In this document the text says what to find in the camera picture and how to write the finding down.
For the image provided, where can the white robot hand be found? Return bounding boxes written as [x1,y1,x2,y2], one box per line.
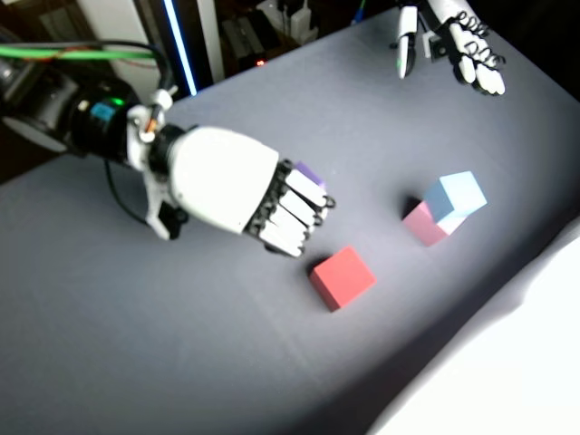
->
[390,0,507,97]
[168,125,337,259]

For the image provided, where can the small purple cube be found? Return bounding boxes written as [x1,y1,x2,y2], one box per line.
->
[294,161,327,191]

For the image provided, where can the small blue cube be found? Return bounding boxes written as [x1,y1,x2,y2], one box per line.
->
[423,170,488,224]

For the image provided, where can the red cube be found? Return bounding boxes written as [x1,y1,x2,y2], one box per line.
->
[309,246,378,313]

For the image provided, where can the pink cube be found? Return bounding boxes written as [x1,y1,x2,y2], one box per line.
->
[401,198,468,248]

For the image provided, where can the blue light strip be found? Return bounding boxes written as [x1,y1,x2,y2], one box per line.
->
[162,0,199,97]

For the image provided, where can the grey table cloth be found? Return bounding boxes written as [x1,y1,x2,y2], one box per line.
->
[0,6,580,435]

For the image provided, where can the white plastic container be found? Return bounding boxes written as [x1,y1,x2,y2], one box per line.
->
[257,0,319,43]

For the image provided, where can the green cable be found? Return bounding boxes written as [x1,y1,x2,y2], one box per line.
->
[0,44,158,63]

